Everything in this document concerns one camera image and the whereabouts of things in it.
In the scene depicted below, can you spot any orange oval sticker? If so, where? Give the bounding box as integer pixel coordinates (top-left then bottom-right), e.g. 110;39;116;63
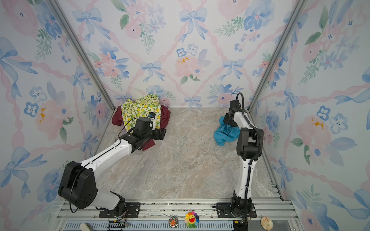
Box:
168;216;179;229

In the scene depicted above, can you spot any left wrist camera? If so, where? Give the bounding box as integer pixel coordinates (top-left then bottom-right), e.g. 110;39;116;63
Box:
148;112;157;119

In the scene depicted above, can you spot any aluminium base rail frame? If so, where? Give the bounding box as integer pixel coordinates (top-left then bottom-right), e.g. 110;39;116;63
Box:
51;192;303;231

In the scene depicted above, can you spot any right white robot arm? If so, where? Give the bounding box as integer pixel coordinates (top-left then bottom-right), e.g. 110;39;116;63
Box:
224;100;263;218

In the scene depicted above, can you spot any rainbow smiling flower sticker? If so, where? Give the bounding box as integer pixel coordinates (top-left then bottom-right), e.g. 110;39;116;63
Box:
185;211;199;228

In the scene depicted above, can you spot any lemon print cloth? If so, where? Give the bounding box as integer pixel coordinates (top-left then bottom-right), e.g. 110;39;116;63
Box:
121;94;161;131

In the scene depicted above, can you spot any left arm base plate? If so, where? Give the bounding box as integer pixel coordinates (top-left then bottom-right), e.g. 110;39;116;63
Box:
99;202;141;219

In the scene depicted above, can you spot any maroon cloth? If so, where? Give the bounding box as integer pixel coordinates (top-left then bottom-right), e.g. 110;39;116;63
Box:
111;105;171;151

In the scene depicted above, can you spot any round beige sticker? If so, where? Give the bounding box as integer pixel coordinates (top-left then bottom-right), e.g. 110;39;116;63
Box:
260;216;274;231

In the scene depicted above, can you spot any aluminium corner frame post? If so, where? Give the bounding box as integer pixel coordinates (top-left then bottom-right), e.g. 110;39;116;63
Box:
248;0;306;112

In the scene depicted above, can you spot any teal blue cloth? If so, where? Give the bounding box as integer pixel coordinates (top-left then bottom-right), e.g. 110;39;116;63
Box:
214;116;240;146

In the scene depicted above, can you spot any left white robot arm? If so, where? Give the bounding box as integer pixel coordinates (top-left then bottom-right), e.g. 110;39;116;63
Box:
58;117;166;217

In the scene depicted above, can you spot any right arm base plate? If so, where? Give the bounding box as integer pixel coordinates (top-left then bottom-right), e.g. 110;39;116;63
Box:
213;201;257;219

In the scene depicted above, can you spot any left aluminium corner post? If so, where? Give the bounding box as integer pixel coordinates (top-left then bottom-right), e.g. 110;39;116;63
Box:
46;0;115;110

